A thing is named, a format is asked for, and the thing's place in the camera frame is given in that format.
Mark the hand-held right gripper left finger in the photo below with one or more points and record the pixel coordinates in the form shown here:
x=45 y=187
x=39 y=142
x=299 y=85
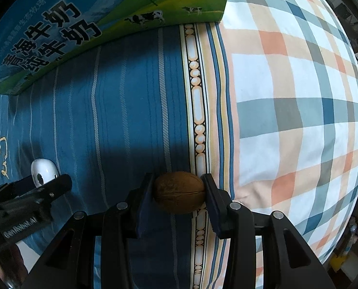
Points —
x=144 y=207

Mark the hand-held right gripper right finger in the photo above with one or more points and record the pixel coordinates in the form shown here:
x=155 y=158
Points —
x=212 y=209

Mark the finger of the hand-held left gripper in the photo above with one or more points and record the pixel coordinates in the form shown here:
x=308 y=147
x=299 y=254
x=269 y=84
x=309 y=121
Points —
x=53 y=186

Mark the small white earbud case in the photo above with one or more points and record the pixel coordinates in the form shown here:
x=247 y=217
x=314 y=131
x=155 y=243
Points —
x=44 y=170

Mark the brown walnut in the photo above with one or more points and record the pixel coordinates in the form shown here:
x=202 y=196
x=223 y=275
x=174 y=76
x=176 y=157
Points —
x=179 y=192

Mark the printed cardboard box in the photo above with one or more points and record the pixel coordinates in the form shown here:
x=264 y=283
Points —
x=112 y=9

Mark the person's left hand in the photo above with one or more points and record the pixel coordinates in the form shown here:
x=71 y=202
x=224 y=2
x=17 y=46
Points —
x=1 y=269

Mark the plaid bed sheet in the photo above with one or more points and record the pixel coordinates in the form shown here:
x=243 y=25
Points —
x=287 y=111

